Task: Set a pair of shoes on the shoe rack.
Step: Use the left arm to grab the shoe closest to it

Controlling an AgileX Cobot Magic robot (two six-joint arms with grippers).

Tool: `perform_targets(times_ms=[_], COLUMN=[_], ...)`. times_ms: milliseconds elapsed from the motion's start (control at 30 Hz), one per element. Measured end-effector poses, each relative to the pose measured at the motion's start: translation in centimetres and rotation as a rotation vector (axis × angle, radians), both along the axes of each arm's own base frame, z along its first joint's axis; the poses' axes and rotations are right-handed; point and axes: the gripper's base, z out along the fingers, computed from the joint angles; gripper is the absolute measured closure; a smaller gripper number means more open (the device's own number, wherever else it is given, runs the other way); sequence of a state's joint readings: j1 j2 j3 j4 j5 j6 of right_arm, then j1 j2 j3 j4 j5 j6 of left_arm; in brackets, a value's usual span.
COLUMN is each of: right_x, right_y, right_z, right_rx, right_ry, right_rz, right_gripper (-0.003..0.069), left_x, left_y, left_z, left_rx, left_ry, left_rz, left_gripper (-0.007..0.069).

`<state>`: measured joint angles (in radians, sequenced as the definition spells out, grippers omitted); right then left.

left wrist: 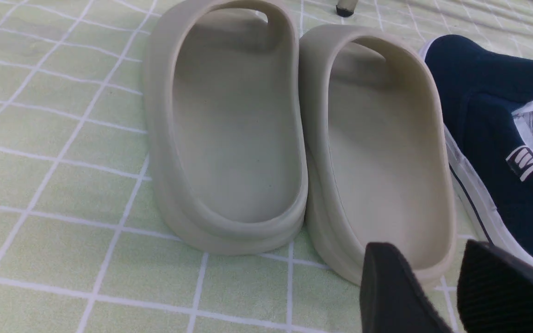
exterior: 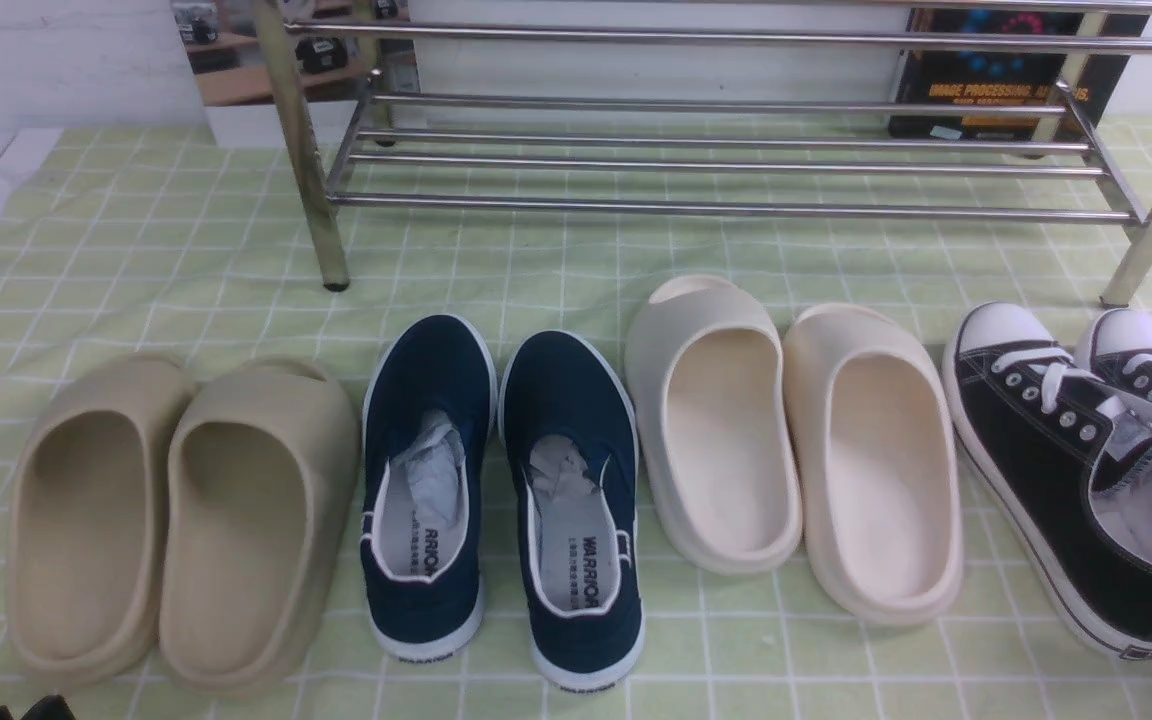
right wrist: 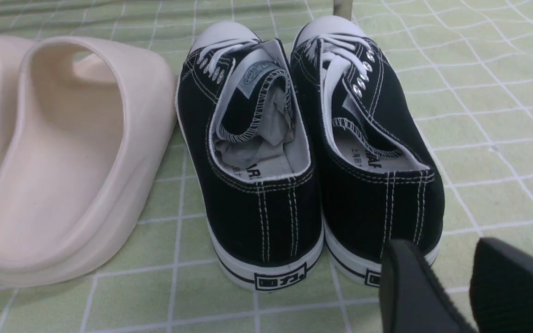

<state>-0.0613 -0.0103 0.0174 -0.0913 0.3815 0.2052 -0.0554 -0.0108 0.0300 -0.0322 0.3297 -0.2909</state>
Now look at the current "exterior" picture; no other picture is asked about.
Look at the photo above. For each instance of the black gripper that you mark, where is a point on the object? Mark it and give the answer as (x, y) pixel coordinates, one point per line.
(50, 707)

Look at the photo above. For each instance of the navy slip-on shoe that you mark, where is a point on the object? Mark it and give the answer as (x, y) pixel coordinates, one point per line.
(427, 418)
(569, 432)

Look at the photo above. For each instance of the metal shoe rack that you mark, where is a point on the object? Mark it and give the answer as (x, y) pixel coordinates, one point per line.
(1065, 147)

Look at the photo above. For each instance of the tan slipper far left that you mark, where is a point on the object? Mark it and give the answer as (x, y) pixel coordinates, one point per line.
(88, 521)

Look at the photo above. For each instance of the tan slipper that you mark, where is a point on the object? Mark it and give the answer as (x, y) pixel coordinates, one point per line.
(261, 473)
(88, 521)

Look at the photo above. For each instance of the green checkered cloth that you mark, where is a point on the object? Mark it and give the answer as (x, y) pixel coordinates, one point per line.
(119, 238)

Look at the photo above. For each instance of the cream slipper left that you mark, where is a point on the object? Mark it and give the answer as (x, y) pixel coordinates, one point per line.
(704, 365)

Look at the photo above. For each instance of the cream slipper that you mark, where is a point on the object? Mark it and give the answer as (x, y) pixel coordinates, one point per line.
(704, 365)
(877, 463)

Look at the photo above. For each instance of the cream slipper right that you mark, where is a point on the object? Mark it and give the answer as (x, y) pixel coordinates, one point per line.
(877, 463)

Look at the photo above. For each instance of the black canvas sneaker left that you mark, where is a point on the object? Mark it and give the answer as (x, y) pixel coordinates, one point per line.
(1030, 420)

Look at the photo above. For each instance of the black image processing book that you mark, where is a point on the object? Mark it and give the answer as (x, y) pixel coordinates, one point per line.
(978, 78)

